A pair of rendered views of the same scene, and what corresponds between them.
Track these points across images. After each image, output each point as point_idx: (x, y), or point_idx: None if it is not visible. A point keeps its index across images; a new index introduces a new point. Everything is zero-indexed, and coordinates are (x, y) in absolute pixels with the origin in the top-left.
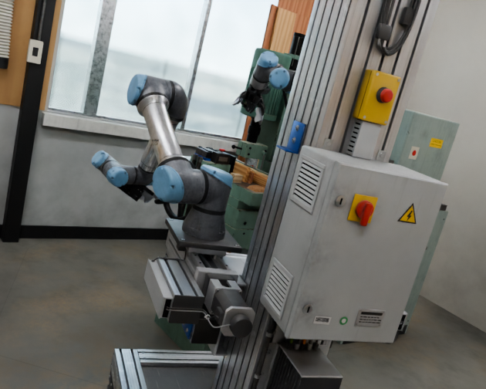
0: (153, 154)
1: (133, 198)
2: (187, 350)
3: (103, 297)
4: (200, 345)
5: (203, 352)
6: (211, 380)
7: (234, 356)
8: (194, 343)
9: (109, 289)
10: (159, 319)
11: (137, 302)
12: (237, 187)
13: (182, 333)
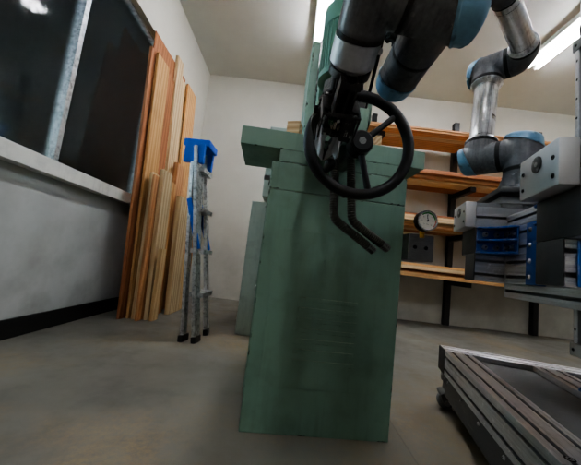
0: None
1: (355, 132)
2: (351, 430)
3: (92, 463)
4: (382, 404)
5: (492, 392)
6: (576, 419)
7: None
8: (366, 410)
9: (74, 438)
10: (254, 419)
11: (161, 423)
12: (395, 149)
13: (329, 409)
